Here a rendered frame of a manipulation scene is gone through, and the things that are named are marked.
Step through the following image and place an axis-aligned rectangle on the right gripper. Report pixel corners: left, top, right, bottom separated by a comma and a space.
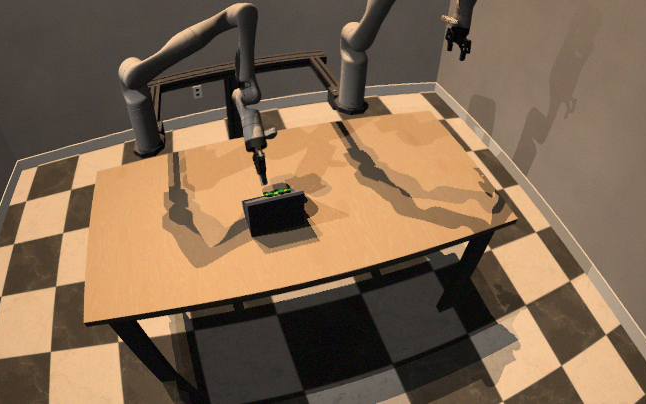
245, 137, 268, 186

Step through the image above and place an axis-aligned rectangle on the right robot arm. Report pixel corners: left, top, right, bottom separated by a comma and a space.
119, 3, 277, 151

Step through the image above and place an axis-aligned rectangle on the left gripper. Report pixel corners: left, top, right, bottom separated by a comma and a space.
445, 26, 471, 61

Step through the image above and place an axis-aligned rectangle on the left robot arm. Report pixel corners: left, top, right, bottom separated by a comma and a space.
339, 0, 477, 108

